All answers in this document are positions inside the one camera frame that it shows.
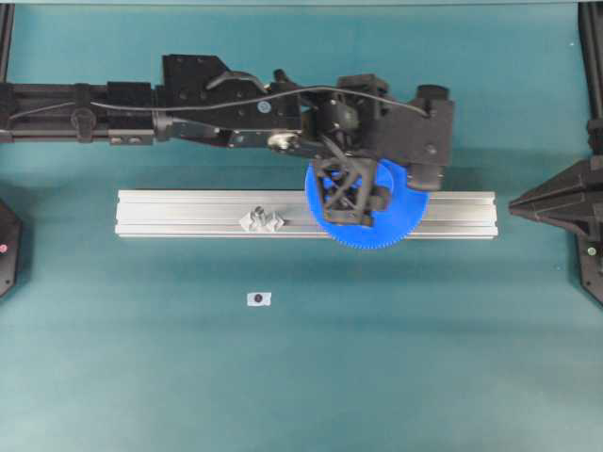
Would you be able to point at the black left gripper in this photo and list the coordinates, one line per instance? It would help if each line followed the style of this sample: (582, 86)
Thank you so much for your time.
(345, 192)

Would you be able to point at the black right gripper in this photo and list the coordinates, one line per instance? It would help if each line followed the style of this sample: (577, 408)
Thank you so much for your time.
(586, 175)

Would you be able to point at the large blue gear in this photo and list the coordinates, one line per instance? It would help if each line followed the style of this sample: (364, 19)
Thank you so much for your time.
(402, 215)

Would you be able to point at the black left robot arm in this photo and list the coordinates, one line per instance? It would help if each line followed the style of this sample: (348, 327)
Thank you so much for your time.
(201, 100)

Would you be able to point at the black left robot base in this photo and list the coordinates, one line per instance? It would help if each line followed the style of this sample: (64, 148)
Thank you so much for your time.
(11, 233)

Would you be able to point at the steel shaft with brackets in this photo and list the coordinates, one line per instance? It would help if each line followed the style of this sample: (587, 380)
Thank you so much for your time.
(258, 217)

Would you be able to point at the white marker sticker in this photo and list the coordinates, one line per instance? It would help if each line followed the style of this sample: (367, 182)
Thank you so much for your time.
(259, 299)

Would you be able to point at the green table mat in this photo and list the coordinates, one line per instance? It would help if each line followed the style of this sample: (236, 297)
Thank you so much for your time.
(111, 344)

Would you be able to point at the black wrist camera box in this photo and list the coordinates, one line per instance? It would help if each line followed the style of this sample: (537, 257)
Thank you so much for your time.
(419, 142)

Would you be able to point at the black right frame post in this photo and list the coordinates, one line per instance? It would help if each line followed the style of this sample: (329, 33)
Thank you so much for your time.
(590, 33)

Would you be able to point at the black frame post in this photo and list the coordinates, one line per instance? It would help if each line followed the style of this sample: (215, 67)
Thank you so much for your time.
(7, 12)
(590, 33)

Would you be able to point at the silver aluminium extrusion rail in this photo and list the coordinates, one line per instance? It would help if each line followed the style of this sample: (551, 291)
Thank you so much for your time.
(216, 214)

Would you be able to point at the black left frame post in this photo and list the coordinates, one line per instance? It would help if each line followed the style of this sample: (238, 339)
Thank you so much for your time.
(7, 12)

